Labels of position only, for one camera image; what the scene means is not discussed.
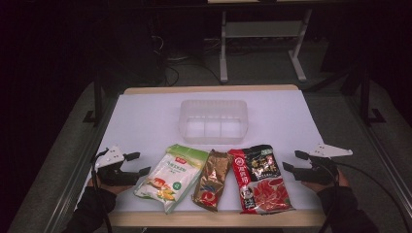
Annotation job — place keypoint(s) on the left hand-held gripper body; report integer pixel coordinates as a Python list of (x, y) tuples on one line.
[(111, 176)]

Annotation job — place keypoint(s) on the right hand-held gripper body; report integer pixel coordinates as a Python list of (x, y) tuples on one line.
[(315, 173)]

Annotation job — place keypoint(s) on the white and green food packet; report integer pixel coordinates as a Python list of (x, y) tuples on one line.
[(170, 179)]

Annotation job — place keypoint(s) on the red and black food packet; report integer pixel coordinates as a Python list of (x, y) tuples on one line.
[(262, 181)]

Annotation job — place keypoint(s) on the gold brown food packet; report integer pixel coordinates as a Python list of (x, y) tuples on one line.
[(210, 181)]

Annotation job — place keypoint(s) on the clear plastic container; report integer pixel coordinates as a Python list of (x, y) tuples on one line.
[(213, 121)]

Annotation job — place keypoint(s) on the person's right hand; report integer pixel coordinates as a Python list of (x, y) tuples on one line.
[(314, 186)]

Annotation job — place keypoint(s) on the person's left hand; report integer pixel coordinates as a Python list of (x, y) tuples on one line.
[(120, 189)]

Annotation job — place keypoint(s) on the white table mat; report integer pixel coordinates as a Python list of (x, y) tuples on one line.
[(152, 116)]

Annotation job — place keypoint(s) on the black metal stand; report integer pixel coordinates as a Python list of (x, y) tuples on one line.
[(97, 100), (366, 97)]

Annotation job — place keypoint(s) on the white metal stand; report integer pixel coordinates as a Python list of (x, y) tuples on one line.
[(264, 29)]

